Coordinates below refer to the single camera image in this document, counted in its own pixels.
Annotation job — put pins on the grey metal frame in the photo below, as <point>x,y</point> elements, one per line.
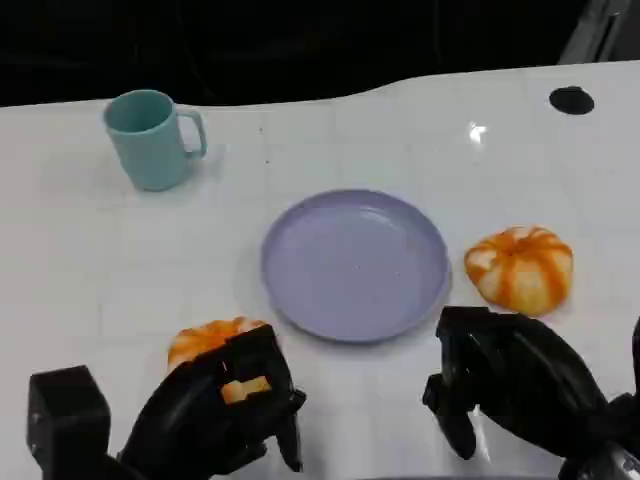
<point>595,30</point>

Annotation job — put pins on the black round table grommet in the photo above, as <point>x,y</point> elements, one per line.
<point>571,100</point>

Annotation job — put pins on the lilac plate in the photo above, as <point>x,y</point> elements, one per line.
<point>350,265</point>

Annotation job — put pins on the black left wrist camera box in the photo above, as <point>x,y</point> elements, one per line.
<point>65,420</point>

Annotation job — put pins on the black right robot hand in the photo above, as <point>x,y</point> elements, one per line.
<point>530,380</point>

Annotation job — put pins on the pale green mug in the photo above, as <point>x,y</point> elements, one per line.
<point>147,145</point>

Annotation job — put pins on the orange white toy bread roll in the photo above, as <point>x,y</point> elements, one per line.
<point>207,336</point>
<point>520,272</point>

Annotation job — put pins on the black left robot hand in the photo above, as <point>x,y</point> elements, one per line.
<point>190,410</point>

